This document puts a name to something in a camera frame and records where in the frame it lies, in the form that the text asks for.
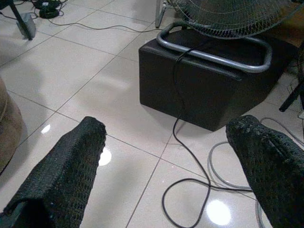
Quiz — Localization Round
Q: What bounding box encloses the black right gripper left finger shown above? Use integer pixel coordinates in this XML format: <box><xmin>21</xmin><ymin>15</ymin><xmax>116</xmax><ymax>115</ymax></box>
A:
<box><xmin>0</xmin><ymin>115</ymin><xmax>107</xmax><ymax>228</ymax></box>

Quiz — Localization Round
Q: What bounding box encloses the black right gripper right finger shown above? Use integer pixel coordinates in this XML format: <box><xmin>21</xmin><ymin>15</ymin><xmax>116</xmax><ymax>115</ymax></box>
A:
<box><xmin>225</xmin><ymin>114</ymin><xmax>304</xmax><ymax>228</ymax></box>

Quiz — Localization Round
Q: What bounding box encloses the brown velvet round sofa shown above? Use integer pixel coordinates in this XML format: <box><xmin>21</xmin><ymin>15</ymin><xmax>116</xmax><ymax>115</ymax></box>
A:
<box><xmin>0</xmin><ymin>77</ymin><xmax>23</xmax><ymax>174</ymax></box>

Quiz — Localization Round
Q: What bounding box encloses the grey metal floor fan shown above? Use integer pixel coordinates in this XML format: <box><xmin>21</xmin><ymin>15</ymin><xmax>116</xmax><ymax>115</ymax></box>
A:
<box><xmin>156</xmin><ymin>0</ymin><xmax>304</xmax><ymax>74</ymax></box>

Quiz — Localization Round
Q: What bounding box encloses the black metal stand leg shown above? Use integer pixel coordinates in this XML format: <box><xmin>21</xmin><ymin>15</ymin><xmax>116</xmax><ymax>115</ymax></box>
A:
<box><xmin>279</xmin><ymin>80</ymin><xmax>304</xmax><ymax>112</ymax></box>

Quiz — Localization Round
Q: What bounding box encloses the black leather ottoman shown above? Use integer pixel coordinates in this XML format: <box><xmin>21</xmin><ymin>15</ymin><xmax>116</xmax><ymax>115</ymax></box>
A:
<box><xmin>138</xmin><ymin>29</ymin><xmax>299</xmax><ymax>132</ymax></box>

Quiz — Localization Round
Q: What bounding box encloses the grey metal furniture foot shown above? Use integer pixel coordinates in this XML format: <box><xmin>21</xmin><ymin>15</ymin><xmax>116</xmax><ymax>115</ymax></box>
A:
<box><xmin>16</xmin><ymin>13</ymin><xmax>37</xmax><ymax>40</ymax></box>

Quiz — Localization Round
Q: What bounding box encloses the white table with black legs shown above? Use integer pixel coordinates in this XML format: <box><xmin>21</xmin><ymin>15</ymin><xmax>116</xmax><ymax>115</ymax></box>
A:
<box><xmin>0</xmin><ymin>0</ymin><xmax>33</xmax><ymax>40</ymax></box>

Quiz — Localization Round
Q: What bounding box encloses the chrome chair leg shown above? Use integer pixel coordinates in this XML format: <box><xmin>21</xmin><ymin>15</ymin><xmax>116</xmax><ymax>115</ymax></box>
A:
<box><xmin>155</xmin><ymin>0</ymin><xmax>172</xmax><ymax>29</ymax></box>

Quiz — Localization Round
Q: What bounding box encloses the black power cable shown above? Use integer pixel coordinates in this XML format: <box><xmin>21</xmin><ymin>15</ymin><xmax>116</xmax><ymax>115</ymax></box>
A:
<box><xmin>162</xmin><ymin>46</ymin><xmax>252</xmax><ymax>228</ymax></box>

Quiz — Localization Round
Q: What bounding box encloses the thin grey floor cable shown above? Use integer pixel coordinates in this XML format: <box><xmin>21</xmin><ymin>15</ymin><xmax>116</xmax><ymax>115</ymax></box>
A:
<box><xmin>47</xmin><ymin>18</ymin><xmax>162</xmax><ymax>33</ymax></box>

